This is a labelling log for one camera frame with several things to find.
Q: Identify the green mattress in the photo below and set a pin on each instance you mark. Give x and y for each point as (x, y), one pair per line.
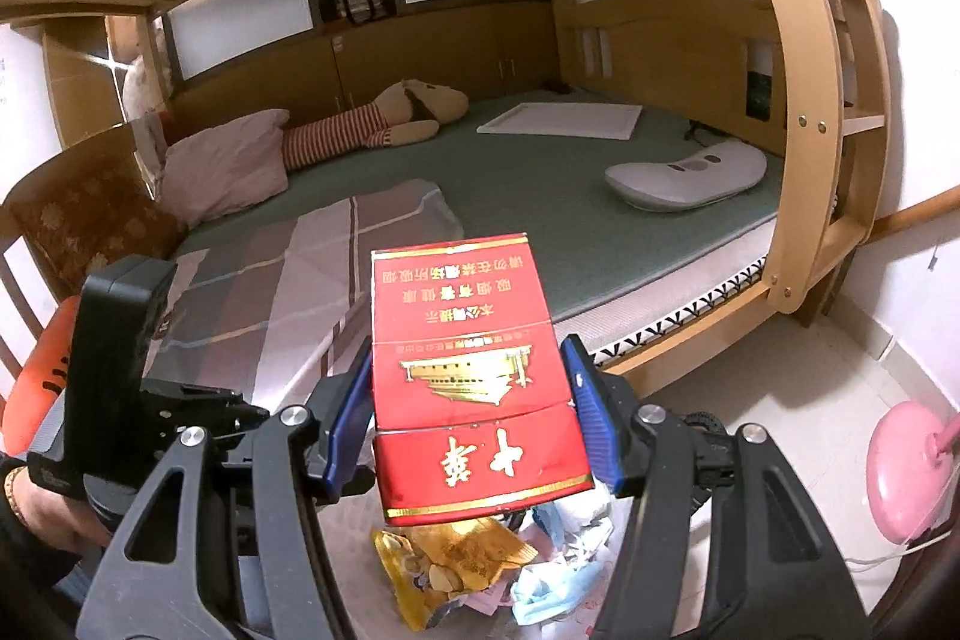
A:
(600, 242)

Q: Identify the white flat board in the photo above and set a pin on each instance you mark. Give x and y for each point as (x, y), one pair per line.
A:
(562, 119)

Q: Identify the pink pillow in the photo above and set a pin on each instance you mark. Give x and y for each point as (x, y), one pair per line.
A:
(225, 164)

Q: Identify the orange plush pillow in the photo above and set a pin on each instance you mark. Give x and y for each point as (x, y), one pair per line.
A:
(41, 377)

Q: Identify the red cigarette box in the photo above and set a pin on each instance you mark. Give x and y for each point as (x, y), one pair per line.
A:
(465, 385)

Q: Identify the yellow snack packet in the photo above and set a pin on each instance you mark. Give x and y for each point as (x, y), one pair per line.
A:
(442, 565)

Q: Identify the striped plush doll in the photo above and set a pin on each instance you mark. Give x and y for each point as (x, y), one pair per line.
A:
(390, 119)

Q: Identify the blue face mask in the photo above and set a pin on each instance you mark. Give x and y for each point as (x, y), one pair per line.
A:
(540, 595)

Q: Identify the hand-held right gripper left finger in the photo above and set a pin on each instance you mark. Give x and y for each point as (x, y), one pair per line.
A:
(349, 422)

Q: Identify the plaid blanket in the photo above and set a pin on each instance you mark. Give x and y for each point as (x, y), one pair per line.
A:
(300, 280)

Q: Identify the white tissue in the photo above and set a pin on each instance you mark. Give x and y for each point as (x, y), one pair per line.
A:
(581, 524)

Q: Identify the person's left hand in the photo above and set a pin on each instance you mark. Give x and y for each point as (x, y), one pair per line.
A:
(56, 516)

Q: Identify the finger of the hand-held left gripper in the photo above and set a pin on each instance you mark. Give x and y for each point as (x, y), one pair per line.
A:
(202, 407)

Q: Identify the white massage pillow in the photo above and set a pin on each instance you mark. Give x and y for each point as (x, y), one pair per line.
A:
(686, 171)

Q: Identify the wooden bed ladder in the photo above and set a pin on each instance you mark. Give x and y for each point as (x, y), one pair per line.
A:
(847, 48)

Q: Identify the wooden bunk bed frame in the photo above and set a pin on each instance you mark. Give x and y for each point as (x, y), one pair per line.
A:
(450, 40)

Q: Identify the pink paper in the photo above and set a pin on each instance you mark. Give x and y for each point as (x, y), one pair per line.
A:
(484, 604)

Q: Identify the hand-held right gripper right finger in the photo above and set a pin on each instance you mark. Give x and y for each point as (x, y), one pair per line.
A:
(592, 415)

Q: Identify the brown floral cushion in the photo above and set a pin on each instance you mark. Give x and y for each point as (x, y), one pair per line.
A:
(90, 212)

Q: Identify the person's left forearm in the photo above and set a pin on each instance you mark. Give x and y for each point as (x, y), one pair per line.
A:
(22, 565)

